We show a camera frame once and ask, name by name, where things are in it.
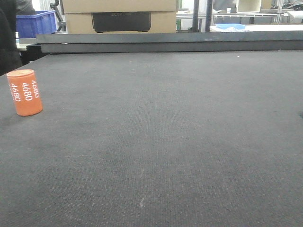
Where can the orange cylindrical capacitor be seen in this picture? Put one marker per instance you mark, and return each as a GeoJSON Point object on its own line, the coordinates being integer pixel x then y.
{"type": "Point", "coordinates": [25, 93]}

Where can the dark grey stacked boards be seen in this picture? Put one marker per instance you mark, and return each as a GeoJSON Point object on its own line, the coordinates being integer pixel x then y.
{"type": "Point", "coordinates": [173, 42]}

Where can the lower cardboard box black print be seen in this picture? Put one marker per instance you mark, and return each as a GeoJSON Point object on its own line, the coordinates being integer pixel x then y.
{"type": "Point", "coordinates": [81, 23]}

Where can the light blue tray background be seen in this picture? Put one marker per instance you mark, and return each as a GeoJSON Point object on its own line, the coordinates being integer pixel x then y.
{"type": "Point", "coordinates": [231, 27]}

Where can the black vertical posts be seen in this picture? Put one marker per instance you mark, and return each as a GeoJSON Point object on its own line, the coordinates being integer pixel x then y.
{"type": "Point", "coordinates": [198, 16]}

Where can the upper cardboard box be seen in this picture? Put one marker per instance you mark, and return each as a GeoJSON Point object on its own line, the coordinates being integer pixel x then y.
{"type": "Point", "coordinates": [87, 6]}

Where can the person in black clothing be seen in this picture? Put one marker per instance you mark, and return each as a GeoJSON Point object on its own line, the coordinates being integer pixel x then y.
{"type": "Point", "coordinates": [9, 9]}

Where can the blue plastic crate background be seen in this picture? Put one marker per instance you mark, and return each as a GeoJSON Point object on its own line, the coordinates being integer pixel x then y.
{"type": "Point", "coordinates": [43, 22]}

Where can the white metal shelving rack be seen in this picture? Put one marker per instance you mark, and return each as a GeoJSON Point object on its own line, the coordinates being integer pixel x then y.
{"type": "Point", "coordinates": [276, 10]}

